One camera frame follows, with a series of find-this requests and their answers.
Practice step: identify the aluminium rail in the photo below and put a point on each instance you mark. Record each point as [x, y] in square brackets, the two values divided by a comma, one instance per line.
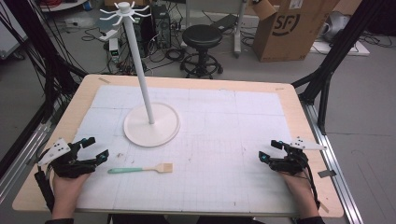
[334, 168]
[21, 165]

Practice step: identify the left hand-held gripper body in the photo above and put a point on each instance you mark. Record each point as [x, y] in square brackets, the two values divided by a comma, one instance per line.
[70, 165]

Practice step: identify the white power supply box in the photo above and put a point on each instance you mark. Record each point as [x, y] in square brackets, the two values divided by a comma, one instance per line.
[114, 48]

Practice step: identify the black metal frame stand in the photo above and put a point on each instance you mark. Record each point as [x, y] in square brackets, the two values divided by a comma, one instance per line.
[339, 53]
[49, 71]

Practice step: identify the white metal pole stand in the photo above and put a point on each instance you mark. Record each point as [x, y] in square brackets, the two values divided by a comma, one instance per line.
[240, 28]

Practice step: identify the black round stool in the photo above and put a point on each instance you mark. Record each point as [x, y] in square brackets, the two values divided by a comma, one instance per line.
[201, 37]

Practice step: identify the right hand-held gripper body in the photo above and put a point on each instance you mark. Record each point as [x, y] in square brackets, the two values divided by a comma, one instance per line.
[289, 160]

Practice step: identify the person's left hand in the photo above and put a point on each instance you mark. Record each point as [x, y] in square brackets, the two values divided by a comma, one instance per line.
[67, 189]

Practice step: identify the brown cardboard box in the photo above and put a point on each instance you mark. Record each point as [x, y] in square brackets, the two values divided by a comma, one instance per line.
[289, 34]

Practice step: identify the white hook stand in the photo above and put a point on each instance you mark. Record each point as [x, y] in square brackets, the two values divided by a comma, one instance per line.
[140, 81]

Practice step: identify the person's right hand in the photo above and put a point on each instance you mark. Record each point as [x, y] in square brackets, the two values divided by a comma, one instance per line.
[295, 186]

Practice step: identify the grey tape strip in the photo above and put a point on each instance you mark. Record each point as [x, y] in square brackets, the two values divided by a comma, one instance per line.
[327, 173]

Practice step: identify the white grid mat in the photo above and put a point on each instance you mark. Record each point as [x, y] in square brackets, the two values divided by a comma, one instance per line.
[218, 155]

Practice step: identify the silver kettle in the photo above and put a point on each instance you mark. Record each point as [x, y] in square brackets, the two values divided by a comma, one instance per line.
[334, 26]

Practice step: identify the black computer tower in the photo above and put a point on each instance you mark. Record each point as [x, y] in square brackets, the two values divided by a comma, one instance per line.
[161, 26]

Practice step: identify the brown tape strip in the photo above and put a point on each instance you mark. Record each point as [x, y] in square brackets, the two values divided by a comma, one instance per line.
[104, 80]

